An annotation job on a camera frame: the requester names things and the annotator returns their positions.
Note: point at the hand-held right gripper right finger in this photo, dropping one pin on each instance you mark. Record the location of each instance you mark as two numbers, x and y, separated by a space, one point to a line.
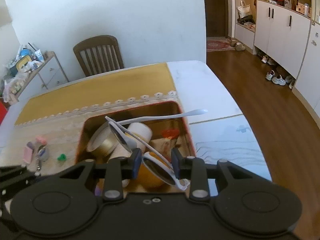
175 162

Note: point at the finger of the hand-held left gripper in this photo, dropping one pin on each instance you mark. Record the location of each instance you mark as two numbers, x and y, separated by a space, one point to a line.
15 173

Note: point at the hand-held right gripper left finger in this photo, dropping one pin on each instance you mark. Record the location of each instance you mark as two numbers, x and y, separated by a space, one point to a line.
136 163

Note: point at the orange ball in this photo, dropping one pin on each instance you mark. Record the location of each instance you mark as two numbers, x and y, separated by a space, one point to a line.
147 177

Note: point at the white sunglasses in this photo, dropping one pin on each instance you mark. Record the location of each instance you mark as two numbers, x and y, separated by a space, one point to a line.
157 168

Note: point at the red and white packet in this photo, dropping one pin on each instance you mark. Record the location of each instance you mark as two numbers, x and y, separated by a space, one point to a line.
162 143

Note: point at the small silver metal tool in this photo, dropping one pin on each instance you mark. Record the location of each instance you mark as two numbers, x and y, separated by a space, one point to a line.
38 165

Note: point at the small purple block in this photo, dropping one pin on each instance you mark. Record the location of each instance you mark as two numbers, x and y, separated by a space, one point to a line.
30 145

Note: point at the round gold tin can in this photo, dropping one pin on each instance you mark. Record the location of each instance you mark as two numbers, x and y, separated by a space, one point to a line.
105 143

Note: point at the small green plastic pin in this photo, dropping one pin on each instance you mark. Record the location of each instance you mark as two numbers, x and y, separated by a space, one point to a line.
61 157

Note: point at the red tin box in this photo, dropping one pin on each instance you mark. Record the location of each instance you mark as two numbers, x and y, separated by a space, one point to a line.
160 115

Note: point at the light blue printed mat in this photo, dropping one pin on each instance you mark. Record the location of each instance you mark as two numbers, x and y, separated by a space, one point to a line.
225 142

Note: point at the red cardboard box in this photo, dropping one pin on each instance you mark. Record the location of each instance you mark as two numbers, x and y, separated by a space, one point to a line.
3 111

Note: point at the clear plastic bag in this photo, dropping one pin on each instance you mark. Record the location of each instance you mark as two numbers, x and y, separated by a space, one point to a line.
13 87

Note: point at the yellow table mat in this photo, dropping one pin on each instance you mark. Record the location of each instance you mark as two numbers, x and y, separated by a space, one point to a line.
87 92

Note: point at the white drawer cabinet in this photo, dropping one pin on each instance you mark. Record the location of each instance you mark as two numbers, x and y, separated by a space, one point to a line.
52 72

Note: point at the blue and yellow cartoon box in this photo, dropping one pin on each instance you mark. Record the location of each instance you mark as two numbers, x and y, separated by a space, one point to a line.
23 60

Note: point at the white tube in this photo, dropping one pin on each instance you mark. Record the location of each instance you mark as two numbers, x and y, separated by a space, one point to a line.
39 55

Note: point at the patterned door rug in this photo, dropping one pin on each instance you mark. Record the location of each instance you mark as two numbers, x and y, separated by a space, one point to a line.
218 45

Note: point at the brown wooden chair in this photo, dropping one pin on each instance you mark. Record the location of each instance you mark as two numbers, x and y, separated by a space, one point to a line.
97 42

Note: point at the white sneaker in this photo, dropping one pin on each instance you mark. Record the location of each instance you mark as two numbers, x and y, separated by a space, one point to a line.
270 75
278 80

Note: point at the beige fuzzy slipper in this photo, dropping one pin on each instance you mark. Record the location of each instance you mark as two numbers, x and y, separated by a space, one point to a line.
234 43
240 47

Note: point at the grey shoe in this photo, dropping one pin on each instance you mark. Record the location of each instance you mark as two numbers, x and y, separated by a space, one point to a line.
290 80

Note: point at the white shoe bench cabinet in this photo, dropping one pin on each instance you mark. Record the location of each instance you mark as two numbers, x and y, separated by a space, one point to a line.
243 35

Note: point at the dark wooden door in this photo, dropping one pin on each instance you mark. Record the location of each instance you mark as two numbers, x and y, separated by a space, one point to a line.
215 17

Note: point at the dark bag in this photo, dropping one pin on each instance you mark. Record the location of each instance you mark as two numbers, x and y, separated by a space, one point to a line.
246 19

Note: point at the white lower cabinet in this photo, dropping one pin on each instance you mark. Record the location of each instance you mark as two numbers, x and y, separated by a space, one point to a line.
280 37

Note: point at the white sticker-covered cabinet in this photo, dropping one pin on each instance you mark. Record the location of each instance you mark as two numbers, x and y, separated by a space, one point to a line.
312 67

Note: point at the white tote bag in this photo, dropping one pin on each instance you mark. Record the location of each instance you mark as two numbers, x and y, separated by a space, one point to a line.
243 10

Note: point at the white pump bottle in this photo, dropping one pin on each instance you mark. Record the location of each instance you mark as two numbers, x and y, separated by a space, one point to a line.
286 2

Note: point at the small white bottle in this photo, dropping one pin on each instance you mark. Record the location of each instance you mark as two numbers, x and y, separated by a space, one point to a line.
306 9

